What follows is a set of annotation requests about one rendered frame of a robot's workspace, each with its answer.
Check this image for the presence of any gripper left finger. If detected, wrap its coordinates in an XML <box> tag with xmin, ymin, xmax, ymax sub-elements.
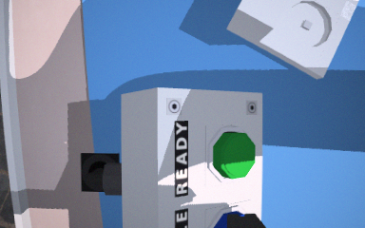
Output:
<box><xmin>227</xmin><ymin>214</ymin><xmax>249</xmax><ymax>228</ymax></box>

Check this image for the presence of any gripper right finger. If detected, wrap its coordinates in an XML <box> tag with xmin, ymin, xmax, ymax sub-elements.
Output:
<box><xmin>243</xmin><ymin>214</ymin><xmax>266</xmax><ymax>228</ymax></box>

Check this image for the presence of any blue flat mat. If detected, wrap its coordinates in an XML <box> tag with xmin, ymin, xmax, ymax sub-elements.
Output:
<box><xmin>82</xmin><ymin>0</ymin><xmax>365</xmax><ymax>228</ymax></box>

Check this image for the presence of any grey control panel with blue and green buttons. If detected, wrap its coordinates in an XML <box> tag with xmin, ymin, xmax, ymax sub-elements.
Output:
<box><xmin>81</xmin><ymin>87</ymin><xmax>262</xmax><ymax>228</ymax></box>

